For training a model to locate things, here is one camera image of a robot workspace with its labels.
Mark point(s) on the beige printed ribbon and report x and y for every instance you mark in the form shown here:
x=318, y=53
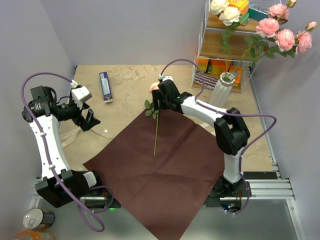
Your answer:
x=67, y=136

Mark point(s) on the orange box shelf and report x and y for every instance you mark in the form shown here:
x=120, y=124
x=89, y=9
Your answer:
x=242, y=5
x=213, y=66

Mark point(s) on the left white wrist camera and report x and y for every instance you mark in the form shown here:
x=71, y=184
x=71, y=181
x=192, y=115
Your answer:
x=80, y=95

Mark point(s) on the white ribbed vase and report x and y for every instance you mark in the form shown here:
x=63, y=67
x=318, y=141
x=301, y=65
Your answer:
x=222, y=90

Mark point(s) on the orange box bottom shelf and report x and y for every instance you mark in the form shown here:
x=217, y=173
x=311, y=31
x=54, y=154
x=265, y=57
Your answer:
x=213, y=66

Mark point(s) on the pink rose stem three blooms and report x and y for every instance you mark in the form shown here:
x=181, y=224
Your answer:
x=270, y=39

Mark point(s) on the pink rose bouquet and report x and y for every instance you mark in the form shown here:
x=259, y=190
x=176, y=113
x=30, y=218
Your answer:
x=151, y=111

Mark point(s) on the aluminium rail frame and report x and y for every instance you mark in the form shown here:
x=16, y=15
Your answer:
x=271, y=214

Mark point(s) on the silver top tin can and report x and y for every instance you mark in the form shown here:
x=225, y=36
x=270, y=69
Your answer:
x=38, y=219

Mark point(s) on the pink rose stem two blooms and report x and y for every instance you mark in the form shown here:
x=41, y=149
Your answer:
x=279, y=12

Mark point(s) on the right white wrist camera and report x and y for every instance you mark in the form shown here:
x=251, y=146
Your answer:
x=162, y=78

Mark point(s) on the green sponge stack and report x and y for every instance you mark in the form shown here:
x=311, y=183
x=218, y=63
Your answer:
x=244, y=18

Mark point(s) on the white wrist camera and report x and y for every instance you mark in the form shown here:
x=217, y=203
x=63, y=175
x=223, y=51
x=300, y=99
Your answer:
x=162, y=78
x=80, y=95

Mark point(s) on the purple wavy pattern cloth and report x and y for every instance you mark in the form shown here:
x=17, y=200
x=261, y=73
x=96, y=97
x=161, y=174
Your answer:
x=208, y=81

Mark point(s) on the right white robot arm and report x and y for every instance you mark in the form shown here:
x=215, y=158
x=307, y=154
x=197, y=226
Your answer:
x=231, y=132

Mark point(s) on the orange box top shelf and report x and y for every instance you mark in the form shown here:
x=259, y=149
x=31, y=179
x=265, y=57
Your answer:
x=242, y=5

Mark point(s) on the white wire shelf rack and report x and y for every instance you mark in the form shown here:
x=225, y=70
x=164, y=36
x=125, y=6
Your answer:
x=212, y=28

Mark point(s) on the orange plastic bottle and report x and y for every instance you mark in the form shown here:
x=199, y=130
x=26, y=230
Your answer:
x=34, y=235

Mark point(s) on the white rose stem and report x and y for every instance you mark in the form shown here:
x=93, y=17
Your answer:
x=230, y=17

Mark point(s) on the red wrapping paper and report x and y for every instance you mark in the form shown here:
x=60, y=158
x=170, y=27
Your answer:
x=161, y=171

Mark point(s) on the small orange packet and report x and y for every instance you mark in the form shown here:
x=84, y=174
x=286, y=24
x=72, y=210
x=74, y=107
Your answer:
x=237, y=73

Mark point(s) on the purple toothpaste box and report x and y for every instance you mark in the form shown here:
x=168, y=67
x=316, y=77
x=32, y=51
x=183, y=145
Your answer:
x=105, y=87

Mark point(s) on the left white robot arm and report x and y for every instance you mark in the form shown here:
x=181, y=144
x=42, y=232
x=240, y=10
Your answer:
x=58, y=180

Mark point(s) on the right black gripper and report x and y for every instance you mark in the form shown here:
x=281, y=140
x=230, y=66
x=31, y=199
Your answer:
x=157, y=95

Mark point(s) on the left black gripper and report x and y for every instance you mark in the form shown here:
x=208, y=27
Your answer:
x=90, y=120

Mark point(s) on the teal box top shelf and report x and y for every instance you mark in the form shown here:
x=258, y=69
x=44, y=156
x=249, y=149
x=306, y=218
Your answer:
x=258, y=11

